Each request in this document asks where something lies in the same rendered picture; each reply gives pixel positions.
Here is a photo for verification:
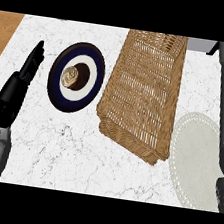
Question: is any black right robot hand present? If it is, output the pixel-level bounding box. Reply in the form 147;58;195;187
205;40;222;58

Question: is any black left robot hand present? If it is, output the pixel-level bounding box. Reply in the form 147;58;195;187
0;34;48;134

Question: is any brown wicker basket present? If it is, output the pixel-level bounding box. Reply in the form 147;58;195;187
89;26;190;169

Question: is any white oval placemat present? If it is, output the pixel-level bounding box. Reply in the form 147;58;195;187
161;108;224;214

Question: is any dark blue and white plate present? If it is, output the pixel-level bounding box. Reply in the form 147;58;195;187
43;37;110;118

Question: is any chocolate cupcake with cream frosting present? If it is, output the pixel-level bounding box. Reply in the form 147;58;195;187
59;60;92;93

